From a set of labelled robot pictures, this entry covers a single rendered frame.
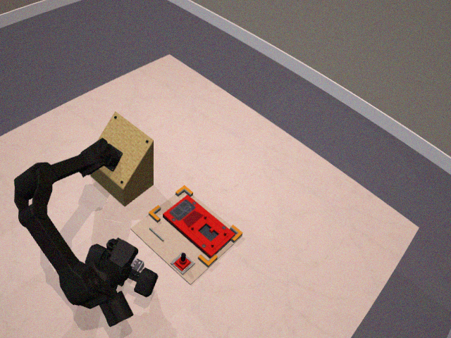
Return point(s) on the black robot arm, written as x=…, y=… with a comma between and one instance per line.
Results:
x=84, y=284

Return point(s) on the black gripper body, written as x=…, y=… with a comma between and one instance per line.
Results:
x=146, y=279

